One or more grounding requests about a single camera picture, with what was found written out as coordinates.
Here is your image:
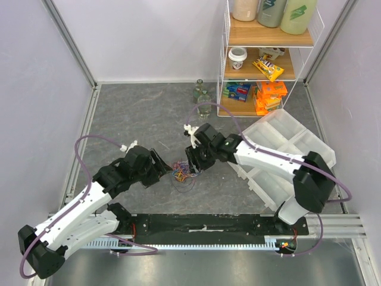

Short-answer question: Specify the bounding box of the yellow candy bag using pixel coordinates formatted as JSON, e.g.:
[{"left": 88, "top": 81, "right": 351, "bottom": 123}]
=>
[{"left": 252, "top": 55, "right": 285, "bottom": 82}]

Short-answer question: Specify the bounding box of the white compartment tray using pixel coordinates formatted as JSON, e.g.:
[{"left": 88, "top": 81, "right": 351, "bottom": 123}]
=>
[{"left": 229, "top": 108, "right": 336, "bottom": 211}]

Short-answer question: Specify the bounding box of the rear clear glass bottle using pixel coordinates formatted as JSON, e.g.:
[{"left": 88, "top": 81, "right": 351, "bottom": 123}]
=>
[{"left": 192, "top": 79, "right": 204, "bottom": 104}]

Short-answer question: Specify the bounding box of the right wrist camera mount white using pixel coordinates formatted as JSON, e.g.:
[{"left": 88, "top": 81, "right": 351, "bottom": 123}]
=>
[{"left": 183, "top": 124, "right": 200, "bottom": 149}]

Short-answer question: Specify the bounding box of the orange snack boxes stack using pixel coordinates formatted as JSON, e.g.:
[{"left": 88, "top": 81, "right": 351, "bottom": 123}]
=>
[{"left": 253, "top": 81, "right": 288, "bottom": 116}]

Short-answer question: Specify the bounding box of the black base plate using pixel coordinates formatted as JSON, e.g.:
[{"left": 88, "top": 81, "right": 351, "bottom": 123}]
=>
[{"left": 113, "top": 214, "right": 309, "bottom": 244}]

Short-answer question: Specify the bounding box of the blue sponge package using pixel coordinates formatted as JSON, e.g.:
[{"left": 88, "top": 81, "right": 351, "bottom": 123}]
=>
[{"left": 223, "top": 82, "right": 252, "bottom": 102}]

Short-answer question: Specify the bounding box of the colourful wire bundle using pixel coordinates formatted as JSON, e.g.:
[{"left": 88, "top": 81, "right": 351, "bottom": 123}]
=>
[{"left": 169, "top": 160, "right": 197, "bottom": 193}]

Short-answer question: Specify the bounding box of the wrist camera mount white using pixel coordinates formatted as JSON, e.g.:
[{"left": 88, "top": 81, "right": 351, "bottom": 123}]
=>
[
  {"left": 120, "top": 140, "right": 138, "bottom": 153},
  {"left": 183, "top": 124, "right": 200, "bottom": 149}
]

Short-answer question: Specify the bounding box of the white paper coffee cup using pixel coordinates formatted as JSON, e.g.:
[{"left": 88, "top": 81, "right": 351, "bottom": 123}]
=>
[{"left": 228, "top": 46, "right": 247, "bottom": 70}]

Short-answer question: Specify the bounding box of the white wire shelf rack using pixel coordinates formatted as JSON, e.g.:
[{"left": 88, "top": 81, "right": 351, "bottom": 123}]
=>
[{"left": 217, "top": 1, "right": 324, "bottom": 117}]

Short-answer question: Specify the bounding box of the light blue cable duct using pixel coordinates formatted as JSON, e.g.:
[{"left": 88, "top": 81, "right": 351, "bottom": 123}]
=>
[{"left": 82, "top": 237, "right": 279, "bottom": 251}]

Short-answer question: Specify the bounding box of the clear glass bottle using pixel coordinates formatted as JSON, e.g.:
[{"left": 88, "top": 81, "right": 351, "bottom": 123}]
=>
[
  {"left": 198, "top": 89, "right": 211, "bottom": 119},
  {"left": 192, "top": 79, "right": 204, "bottom": 104}
]

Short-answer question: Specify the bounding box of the front clear glass bottle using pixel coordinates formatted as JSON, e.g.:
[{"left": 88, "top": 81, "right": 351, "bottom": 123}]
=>
[{"left": 198, "top": 89, "right": 211, "bottom": 119}]

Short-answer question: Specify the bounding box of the light green bottle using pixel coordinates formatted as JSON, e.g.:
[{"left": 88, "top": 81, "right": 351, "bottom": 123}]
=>
[{"left": 280, "top": 0, "right": 317, "bottom": 35}]

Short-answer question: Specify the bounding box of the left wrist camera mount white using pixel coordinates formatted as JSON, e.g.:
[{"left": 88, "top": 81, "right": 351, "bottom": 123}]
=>
[{"left": 120, "top": 140, "right": 138, "bottom": 153}]

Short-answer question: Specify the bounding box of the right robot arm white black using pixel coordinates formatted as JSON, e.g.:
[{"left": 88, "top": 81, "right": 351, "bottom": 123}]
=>
[{"left": 184, "top": 123, "right": 335, "bottom": 235}]

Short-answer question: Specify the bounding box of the grey green bottle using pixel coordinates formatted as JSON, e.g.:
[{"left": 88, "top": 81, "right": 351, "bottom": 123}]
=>
[{"left": 257, "top": 0, "right": 287, "bottom": 28}]

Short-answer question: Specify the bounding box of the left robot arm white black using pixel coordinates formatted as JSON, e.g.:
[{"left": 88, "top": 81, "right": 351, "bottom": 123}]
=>
[{"left": 17, "top": 144, "right": 171, "bottom": 279}]

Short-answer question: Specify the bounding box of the beige jar on shelf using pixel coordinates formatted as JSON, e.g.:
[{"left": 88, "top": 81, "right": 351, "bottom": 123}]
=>
[{"left": 232, "top": 0, "right": 259, "bottom": 22}]

